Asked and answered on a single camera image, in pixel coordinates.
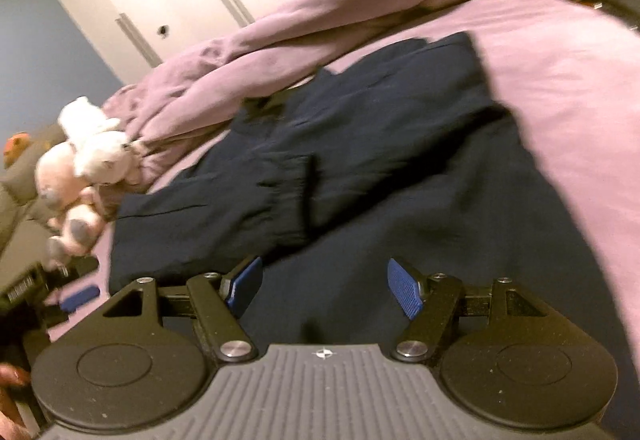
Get orange plush toy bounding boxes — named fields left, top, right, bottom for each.
left=3, top=132, right=34, bottom=167

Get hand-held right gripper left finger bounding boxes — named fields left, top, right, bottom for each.
left=102, top=256, right=264, bottom=364

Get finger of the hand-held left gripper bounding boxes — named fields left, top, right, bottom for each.
left=58, top=285, right=100, bottom=314
left=61, top=257, right=99, bottom=279

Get grey upholstered headboard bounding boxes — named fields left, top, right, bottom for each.
left=0, top=122, right=69, bottom=292

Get dark navy pants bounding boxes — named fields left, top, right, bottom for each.
left=107, top=32, right=626, bottom=362

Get black box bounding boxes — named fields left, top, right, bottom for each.
left=599, top=0, right=640, bottom=32

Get pink plush toy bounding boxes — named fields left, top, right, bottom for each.
left=36, top=140, right=119, bottom=272

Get pink bed sheet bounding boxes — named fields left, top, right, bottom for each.
left=45, top=0, right=640, bottom=373

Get white plush toy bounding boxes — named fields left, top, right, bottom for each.
left=58, top=96, right=146, bottom=189

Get pink duvet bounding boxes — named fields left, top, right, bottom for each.
left=101, top=0, right=499, bottom=194

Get person's left hand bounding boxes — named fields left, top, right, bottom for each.
left=0, top=364, right=32, bottom=439

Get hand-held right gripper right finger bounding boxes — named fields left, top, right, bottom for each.
left=388, top=258, right=544, bottom=364

